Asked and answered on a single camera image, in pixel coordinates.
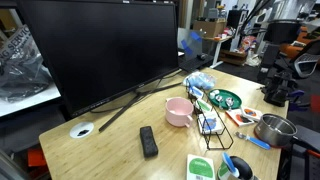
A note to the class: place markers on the large black computer monitor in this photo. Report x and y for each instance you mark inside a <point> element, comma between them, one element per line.
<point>106,50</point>

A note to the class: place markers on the pink plastic cup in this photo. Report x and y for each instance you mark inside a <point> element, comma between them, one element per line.
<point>179,111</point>

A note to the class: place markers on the white printed sign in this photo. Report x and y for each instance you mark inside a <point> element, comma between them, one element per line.
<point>18,43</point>

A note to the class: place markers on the black rectangular eraser block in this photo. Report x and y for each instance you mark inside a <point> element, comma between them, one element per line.
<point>148,141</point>

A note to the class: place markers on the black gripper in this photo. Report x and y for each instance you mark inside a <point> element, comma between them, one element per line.
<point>280,82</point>

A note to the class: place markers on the white side desk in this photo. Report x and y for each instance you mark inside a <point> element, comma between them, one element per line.
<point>218,41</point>

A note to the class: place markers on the red plastic bin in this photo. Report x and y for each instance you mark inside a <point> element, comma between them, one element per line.
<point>36,157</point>

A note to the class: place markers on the white card orange blue print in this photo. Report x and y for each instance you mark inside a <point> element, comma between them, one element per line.
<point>251,113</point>

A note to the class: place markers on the black monitor stand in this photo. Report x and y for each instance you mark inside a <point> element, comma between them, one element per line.
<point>133,101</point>

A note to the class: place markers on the green round plate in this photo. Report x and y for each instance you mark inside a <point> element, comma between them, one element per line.
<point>235,96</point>

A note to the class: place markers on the grey office chair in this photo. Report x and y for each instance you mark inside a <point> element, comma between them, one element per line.
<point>306,61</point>

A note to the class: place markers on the clear sheet blue tape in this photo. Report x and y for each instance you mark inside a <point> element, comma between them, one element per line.
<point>190,43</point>

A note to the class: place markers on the white card green print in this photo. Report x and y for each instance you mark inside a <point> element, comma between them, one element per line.
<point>203,105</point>

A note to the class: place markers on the brown cardboard box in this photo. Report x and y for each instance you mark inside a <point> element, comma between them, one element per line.
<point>210,28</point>

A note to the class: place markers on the white box green label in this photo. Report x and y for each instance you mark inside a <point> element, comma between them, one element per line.
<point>200,168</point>

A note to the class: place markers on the silver metal pot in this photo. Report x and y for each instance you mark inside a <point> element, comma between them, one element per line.
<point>275,130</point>

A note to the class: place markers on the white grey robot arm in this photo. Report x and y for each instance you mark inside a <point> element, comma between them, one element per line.
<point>270,56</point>

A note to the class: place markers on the light blue plastic spoon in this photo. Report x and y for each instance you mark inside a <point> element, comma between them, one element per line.
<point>230,163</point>

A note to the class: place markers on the silver metal spoon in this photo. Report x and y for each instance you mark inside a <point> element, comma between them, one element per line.
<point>219,99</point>
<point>229,101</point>

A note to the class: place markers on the white card orange black print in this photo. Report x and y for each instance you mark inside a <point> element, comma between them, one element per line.
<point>237,117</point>

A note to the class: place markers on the black plastic bag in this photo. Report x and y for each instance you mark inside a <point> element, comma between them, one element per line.
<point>23,78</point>

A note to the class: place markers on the clear plastic bag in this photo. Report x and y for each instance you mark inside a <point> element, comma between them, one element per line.
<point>200,80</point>

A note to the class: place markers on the white marshmallow block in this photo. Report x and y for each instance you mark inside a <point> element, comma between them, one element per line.
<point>215,92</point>
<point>212,95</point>

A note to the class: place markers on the purple clamp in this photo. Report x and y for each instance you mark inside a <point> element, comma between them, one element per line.
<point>296,100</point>

